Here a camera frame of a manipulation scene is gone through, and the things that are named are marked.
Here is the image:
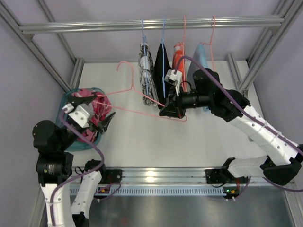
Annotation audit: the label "black white print trousers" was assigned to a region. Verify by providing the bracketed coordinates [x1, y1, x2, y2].
[138, 42, 158, 106]

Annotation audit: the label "light blue trousers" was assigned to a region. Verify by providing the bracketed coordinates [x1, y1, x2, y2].
[186, 44, 211, 113]

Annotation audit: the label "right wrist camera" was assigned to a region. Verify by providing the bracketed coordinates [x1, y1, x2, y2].
[164, 69, 182, 96]

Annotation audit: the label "aluminium frame right post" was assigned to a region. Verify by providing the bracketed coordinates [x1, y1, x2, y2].
[226, 0, 303, 96]

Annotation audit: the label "pink camouflage trousers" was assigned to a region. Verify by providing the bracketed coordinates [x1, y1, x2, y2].
[67, 88, 112, 144]

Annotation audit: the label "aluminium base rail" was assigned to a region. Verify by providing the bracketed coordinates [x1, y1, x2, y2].
[39, 166, 295, 185]

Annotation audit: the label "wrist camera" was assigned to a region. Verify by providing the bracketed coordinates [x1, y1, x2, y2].
[62, 103, 94, 128]
[164, 69, 182, 96]

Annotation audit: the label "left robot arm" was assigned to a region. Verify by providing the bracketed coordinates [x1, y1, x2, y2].
[32, 92, 115, 227]

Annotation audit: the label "teal plastic basket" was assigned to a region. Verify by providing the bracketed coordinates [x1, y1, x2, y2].
[56, 91, 101, 152]

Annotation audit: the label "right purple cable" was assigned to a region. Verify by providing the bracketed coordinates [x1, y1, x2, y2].
[174, 55, 303, 206]

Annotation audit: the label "slotted cable duct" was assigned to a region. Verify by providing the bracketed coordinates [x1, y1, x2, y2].
[68, 185, 237, 197]

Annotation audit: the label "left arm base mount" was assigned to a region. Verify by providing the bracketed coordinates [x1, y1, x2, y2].
[99, 169, 123, 184]

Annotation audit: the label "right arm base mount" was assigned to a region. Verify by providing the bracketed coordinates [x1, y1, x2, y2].
[205, 168, 248, 187]

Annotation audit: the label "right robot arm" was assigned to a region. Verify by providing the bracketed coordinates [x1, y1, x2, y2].
[159, 68, 303, 186]

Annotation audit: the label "orange white trousers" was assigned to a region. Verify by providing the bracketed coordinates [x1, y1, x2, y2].
[172, 42, 188, 92]

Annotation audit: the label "aluminium hanging rail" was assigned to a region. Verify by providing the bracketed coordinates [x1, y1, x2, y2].
[19, 15, 285, 34]

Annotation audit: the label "aluminium frame left post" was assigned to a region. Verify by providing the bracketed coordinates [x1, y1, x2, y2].
[0, 0, 85, 92]

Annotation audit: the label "salmon wire hanger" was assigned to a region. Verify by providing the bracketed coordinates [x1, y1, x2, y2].
[181, 16, 186, 56]

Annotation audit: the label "aluminium frame post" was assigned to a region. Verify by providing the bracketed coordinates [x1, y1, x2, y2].
[226, 0, 303, 96]
[0, 0, 85, 92]

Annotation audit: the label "blue wire hanger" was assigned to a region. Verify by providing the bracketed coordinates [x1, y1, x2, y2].
[161, 17, 166, 99]
[140, 19, 150, 98]

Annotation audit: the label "pink wire hanger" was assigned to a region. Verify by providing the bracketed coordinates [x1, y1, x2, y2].
[93, 61, 187, 122]
[200, 16, 216, 70]

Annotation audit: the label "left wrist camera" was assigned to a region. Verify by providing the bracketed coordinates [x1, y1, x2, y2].
[62, 103, 94, 128]

